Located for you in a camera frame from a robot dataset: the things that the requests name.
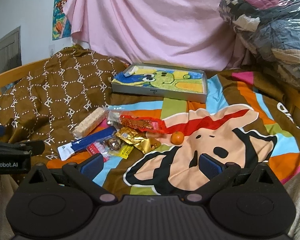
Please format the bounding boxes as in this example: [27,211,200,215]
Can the yellow snack bar wrapper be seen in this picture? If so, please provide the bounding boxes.
[109,144,134,159]

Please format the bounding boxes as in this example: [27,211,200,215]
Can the wooden bed frame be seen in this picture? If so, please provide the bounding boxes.
[0,59,49,95]

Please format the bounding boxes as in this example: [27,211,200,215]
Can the green label pastry pack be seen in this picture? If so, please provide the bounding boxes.
[107,109,126,124]

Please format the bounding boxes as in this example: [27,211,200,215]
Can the blue white snack packet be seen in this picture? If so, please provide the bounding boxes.
[57,126,116,161]

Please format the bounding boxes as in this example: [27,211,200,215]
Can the grey wall cabinet door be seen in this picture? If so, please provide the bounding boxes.
[0,27,21,74]

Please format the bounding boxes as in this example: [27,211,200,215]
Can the pink sausage pack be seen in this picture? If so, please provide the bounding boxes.
[86,141,110,162]

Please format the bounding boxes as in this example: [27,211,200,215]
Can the red tofu snack pack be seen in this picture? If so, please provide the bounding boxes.
[120,115,168,134]

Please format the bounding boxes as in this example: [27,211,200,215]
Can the rice cracker bar pack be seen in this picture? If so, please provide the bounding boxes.
[72,107,108,139]

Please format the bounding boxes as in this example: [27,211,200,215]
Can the small orange mandarin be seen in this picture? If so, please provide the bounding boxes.
[170,131,185,145]

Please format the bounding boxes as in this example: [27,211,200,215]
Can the clear bag brown cookies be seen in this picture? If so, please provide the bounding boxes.
[104,135,122,152]

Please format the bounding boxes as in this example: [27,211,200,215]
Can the gold foil snack pouch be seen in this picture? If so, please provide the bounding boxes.
[115,127,161,154]

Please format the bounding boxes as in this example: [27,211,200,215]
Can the pink hanging sheet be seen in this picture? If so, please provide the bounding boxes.
[63,0,249,71]

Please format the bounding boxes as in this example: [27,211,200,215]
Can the colourful cartoon bed blanket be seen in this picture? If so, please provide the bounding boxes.
[46,68,300,197]

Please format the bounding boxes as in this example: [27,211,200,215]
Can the grey box with drawing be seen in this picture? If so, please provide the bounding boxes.
[111,63,207,103]

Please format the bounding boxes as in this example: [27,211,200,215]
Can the plastic wrapped bedding bundle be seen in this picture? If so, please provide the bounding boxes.
[218,0,300,88]

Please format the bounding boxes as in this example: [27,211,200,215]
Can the cartoon wall poster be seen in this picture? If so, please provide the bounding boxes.
[52,0,71,40]

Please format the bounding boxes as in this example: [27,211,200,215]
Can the brown PF patterned quilt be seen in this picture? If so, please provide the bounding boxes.
[0,45,126,165]

